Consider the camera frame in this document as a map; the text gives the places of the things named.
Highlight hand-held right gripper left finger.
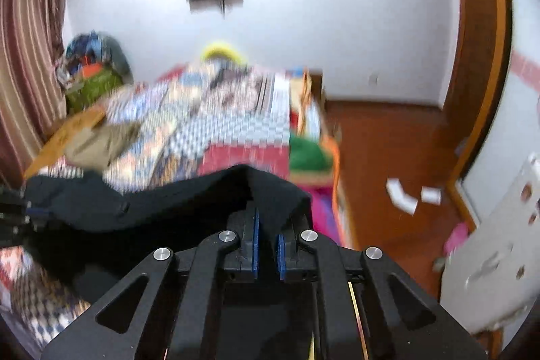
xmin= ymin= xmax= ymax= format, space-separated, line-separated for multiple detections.
xmin=40 ymin=204 xmax=260 ymax=360

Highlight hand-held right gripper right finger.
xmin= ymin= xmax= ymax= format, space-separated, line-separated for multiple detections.
xmin=274 ymin=214 xmax=501 ymax=360

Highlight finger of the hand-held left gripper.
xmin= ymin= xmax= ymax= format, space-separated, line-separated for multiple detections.
xmin=15 ymin=197 xmax=47 ymax=232

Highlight black pants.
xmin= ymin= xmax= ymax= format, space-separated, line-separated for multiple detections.
xmin=23 ymin=164 xmax=313 ymax=302

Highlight khaki pants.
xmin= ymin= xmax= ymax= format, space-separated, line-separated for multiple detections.
xmin=63 ymin=119 xmax=142 ymax=169

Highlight pink orange blanket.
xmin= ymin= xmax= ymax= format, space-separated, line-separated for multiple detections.
xmin=291 ymin=134 xmax=358 ymax=248

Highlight orange wooden board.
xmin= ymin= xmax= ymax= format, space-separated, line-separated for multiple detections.
xmin=23 ymin=107 xmax=106 ymax=179

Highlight green blanket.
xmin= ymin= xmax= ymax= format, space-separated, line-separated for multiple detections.
xmin=289 ymin=134 xmax=334 ymax=172

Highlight patchwork printed blanket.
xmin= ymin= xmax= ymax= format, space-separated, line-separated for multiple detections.
xmin=0 ymin=62 xmax=325 ymax=348

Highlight green bag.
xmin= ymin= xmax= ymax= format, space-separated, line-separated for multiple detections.
xmin=65 ymin=69 xmax=124 ymax=113

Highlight striped red curtain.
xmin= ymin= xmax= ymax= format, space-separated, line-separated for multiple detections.
xmin=0 ymin=0 xmax=77 ymax=184

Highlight pile of colourful clothes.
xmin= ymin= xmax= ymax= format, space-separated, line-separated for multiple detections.
xmin=55 ymin=32 xmax=131 ymax=86

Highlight pink item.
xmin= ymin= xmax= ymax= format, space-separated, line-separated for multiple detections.
xmin=443 ymin=223 xmax=470 ymax=254

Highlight yellow pillow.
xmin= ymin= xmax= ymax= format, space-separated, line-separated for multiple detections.
xmin=200 ymin=41 xmax=246 ymax=64

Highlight white plastic chair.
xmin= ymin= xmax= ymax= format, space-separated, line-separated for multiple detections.
xmin=439 ymin=153 xmax=540 ymax=333

